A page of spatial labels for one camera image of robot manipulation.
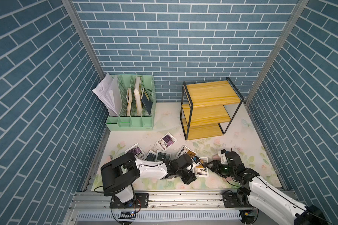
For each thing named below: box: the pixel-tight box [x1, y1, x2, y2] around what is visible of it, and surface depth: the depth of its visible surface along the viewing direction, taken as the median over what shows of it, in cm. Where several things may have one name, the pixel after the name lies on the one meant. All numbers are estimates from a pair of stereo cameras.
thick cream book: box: [133, 76, 143, 117], surface depth 98 cm
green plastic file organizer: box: [105, 74, 157, 131], surface depth 105 cm
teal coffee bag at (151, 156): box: [144, 150, 157, 162], surface depth 91 cm
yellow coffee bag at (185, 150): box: [175, 145, 198, 158], surface depth 93 cm
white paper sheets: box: [92, 72, 123, 117], surface depth 95 cm
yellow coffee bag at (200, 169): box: [193, 157, 209, 178], surface depth 84 cm
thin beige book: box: [126, 87, 132, 117], surface depth 100 cm
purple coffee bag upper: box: [155, 132, 178, 151], surface depth 98 cm
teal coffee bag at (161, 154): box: [155, 150, 172, 162], surface depth 91 cm
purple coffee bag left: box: [124, 142, 146, 160], surface depth 93 cm
